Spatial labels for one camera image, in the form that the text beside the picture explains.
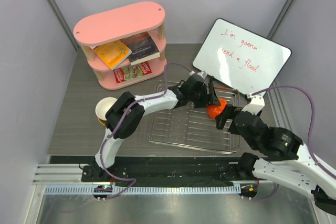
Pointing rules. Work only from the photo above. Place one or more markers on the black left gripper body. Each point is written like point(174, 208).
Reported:
point(200, 98)

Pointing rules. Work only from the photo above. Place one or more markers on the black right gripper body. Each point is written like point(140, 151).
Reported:
point(232, 129)

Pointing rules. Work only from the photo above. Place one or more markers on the orange bowl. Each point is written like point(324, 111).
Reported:
point(215, 110)

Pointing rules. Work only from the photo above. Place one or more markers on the metal wire dish rack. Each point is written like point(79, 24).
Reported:
point(192, 128)

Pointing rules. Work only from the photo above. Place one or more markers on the beige speckled bowl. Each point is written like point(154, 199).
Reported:
point(103, 107)

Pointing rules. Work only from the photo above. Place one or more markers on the yellow bowl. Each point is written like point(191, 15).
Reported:
point(102, 121)

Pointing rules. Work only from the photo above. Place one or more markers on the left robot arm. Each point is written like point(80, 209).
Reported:
point(125, 115)

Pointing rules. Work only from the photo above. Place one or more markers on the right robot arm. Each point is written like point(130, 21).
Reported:
point(288, 162)

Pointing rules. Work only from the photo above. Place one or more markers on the white whiteboard with red writing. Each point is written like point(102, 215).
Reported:
point(240, 58)

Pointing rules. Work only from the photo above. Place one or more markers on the dark blue book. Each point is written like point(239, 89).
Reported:
point(143, 48)

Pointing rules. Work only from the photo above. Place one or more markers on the red magazine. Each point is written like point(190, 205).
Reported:
point(130, 73)

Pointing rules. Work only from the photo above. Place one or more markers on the pink three-tier shelf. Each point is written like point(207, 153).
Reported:
point(119, 23)

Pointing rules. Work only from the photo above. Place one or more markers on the yellow book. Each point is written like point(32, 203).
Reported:
point(113, 53)

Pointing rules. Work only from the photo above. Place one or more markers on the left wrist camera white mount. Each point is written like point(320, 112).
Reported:
point(202, 74)

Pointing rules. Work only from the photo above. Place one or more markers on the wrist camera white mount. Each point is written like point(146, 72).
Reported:
point(255, 104)
point(202, 74)

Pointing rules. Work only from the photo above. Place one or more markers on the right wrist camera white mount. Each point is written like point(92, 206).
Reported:
point(255, 104)

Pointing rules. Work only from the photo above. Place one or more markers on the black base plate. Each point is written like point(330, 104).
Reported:
point(182, 171)

